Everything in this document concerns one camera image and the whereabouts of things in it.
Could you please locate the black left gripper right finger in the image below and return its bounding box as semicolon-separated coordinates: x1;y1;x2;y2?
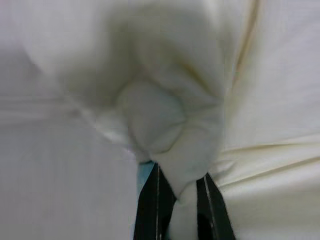
196;171;238;240

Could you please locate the pale pink printed pillow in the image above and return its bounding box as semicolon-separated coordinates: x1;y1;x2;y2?
0;0;251;240

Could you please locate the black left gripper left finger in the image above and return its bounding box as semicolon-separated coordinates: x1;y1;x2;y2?
132;161;180;240

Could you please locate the cream mattress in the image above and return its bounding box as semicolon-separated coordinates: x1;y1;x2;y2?
214;0;320;240

